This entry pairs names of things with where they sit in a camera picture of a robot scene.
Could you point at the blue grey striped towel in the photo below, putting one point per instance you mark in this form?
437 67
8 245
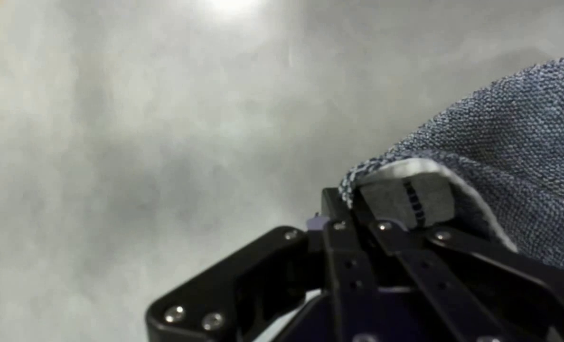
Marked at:
502 158

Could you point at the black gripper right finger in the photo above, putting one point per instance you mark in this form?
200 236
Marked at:
458 285

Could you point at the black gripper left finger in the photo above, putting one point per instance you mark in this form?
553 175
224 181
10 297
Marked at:
262 291

